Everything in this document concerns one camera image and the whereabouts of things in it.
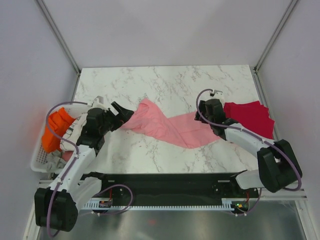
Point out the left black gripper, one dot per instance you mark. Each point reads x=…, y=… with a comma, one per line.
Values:
x=123, y=116

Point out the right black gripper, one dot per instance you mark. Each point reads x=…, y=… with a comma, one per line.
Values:
x=202, y=107

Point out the light pink t-shirt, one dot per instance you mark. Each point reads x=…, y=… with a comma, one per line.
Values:
x=182, y=130

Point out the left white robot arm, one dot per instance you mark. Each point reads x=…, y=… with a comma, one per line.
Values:
x=57, y=206

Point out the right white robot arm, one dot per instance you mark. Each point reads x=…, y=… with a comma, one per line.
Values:
x=278, y=167

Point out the folded red t-shirt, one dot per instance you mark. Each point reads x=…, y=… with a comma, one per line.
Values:
x=253, y=116

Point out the white printed t-shirt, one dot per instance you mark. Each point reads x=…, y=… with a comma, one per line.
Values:
x=73, y=133

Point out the orange t-shirt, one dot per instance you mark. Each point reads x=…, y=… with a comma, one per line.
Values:
x=58, y=121

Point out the dusty rose t-shirt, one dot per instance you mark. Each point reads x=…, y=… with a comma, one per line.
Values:
x=67, y=155

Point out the white plastic laundry basket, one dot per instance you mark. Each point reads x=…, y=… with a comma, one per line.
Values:
x=39, y=156

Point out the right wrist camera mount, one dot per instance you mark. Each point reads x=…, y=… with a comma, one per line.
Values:
x=217, y=94

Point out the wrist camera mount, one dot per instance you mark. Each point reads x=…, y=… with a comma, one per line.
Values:
x=98, y=102
x=217, y=94

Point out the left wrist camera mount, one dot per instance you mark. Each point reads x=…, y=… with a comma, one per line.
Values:
x=98, y=102

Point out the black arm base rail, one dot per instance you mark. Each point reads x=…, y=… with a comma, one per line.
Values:
x=159, y=189

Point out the white slotted cable duct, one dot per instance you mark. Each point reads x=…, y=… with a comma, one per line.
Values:
x=225, y=205

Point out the left aluminium frame post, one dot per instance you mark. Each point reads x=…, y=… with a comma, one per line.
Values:
x=58, y=35

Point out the aluminium frame post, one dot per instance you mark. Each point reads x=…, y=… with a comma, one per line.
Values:
x=279, y=27
x=58, y=35

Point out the right aluminium frame post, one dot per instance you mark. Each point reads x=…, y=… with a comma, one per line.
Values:
x=279, y=27

